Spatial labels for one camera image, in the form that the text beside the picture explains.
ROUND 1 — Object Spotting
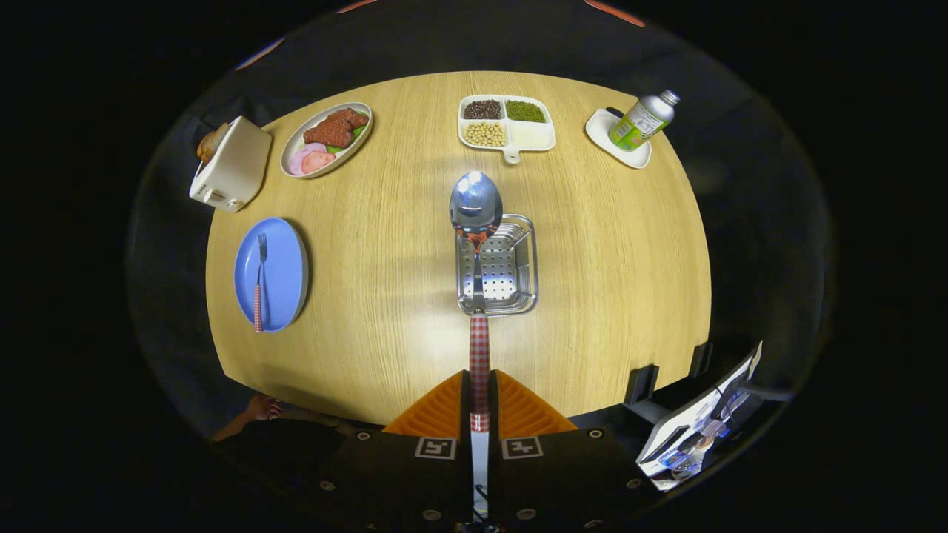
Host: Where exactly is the blue round plate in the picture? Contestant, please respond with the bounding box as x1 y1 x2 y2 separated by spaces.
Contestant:
233 216 310 333

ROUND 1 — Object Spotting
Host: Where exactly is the fork with red checked handle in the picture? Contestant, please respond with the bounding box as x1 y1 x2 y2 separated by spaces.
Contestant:
253 232 269 333

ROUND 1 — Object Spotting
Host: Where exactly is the pile of yellow soybeans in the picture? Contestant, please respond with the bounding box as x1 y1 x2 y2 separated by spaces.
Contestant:
464 122 507 147

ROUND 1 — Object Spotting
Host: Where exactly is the small white dish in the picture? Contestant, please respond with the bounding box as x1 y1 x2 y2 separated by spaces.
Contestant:
584 108 653 170

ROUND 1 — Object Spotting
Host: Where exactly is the white divided bean dish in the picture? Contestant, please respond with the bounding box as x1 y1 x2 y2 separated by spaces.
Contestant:
458 94 557 164

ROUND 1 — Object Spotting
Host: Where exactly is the light pink ham slice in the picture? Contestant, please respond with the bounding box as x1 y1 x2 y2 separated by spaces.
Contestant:
289 143 327 176

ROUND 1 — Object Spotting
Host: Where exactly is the white oval meat plate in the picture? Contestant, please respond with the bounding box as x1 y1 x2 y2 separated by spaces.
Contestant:
280 101 373 179

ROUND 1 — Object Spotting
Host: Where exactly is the white toaster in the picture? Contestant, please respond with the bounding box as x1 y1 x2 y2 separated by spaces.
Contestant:
189 115 273 214

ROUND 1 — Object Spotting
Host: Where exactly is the green label metal bottle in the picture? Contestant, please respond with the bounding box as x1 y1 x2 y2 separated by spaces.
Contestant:
609 89 681 152

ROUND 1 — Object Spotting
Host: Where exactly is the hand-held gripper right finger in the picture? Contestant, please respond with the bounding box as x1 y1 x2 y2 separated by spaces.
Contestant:
487 369 656 531

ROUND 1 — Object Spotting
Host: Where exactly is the white flat device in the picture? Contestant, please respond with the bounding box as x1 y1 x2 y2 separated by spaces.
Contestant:
635 341 765 492

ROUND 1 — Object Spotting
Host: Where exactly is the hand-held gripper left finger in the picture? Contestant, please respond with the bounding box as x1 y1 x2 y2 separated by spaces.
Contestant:
295 369 475 532

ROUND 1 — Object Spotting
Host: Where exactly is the spoon with red checked handle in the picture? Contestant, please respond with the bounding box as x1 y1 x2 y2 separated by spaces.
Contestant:
448 171 504 520

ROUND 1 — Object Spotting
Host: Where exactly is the brown meat piece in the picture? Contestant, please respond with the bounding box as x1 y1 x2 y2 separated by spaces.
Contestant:
302 108 370 149

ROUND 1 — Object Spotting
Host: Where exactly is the toast slice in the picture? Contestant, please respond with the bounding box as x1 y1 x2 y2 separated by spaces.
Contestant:
196 122 229 164

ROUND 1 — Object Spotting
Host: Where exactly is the metal perforated basket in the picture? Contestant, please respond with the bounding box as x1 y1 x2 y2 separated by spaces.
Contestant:
455 214 539 317

